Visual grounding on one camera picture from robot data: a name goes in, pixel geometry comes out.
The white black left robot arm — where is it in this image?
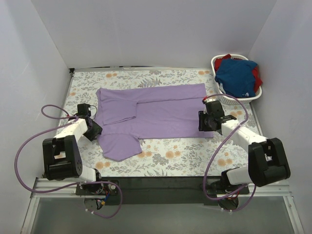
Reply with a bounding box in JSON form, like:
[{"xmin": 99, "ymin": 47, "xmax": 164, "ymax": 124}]
[{"xmin": 42, "ymin": 103, "xmax": 104, "ymax": 195}]

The white perforated laundry basket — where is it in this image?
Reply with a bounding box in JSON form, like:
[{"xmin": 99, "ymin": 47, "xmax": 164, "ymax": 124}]
[{"xmin": 211, "ymin": 54, "xmax": 263, "ymax": 105}]

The purple t shirt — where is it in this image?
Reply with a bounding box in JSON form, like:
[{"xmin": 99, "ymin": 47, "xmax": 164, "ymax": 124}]
[{"xmin": 95, "ymin": 83, "xmax": 214, "ymax": 161}]

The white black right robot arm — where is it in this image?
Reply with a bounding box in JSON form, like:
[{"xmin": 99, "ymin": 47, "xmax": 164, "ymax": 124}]
[{"xmin": 198, "ymin": 98, "xmax": 291, "ymax": 194}]

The red t shirt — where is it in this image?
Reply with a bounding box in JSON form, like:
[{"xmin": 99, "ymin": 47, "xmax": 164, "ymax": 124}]
[{"xmin": 214, "ymin": 54, "xmax": 263, "ymax": 93}]

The aluminium front frame rail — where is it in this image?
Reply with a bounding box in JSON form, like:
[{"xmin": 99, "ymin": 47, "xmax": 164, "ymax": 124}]
[{"xmin": 31, "ymin": 178, "xmax": 293, "ymax": 198}]

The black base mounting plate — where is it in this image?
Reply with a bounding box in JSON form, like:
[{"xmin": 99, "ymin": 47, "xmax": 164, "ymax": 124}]
[{"xmin": 76, "ymin": 176, "xmax": 240, "ymax": 206}]

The blue t shirt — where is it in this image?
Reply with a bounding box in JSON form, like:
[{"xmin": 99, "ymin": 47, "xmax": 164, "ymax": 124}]
[{"xmin": 215, "ymin": 58, "xmax": 257, "ymax": 98}]

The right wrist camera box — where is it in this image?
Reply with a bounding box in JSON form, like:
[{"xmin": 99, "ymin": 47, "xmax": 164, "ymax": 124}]
[{"xmin": 202, "ymin": 97, "xmax": 216, "ymax": 104}]

